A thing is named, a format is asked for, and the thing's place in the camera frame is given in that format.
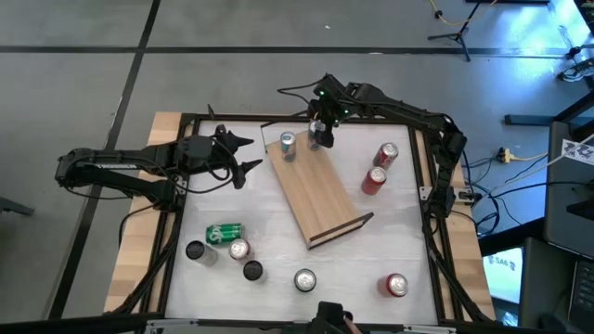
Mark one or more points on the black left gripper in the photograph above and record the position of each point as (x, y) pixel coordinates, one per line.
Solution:
(197, 153)

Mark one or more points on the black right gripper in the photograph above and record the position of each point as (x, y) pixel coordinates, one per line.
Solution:
(330, 102)

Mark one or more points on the blue silver Red Bull can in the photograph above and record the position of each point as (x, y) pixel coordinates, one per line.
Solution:
(288, 144)
(314, 139)

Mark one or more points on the green Sprite can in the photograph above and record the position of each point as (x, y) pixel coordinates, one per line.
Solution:
(305, 280)
(224, 233)

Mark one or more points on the red Star Wars cola can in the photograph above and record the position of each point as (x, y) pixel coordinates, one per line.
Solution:
(240, 248)

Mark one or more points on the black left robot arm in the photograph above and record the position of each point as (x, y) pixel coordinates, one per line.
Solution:
(116, 165)

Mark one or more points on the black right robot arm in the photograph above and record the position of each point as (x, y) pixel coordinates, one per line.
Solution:
(399, 109)

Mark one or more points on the black tripod stand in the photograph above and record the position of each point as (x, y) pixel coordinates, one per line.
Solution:
(459, 34)

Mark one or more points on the grey aluminium bar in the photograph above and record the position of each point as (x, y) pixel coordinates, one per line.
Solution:
(176, 323)

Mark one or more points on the black handheld device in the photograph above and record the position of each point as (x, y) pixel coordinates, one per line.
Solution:
(330, 315)

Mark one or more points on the yellow power strip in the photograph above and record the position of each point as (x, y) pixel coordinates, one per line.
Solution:
(505, 156)

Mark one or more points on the person's hand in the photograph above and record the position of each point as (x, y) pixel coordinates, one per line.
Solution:
(351, 327)

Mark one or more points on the black stand foot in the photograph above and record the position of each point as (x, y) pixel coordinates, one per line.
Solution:
(524, 119)

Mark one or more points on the grey furniture foot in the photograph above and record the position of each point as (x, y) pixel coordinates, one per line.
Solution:
(16, 207)

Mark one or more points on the white printed sticker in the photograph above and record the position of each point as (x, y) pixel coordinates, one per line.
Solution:
(577, 150)

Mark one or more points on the dark grey cabinet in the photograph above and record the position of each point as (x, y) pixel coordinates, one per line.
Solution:
(566, 209)

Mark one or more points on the black white sneaker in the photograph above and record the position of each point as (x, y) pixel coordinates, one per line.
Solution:
(577, 69)

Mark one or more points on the black keyboard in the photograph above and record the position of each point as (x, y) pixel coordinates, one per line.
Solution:
(584, 297)

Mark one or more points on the black metal table frame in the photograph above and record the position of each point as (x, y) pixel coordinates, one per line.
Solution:
(241, 117)

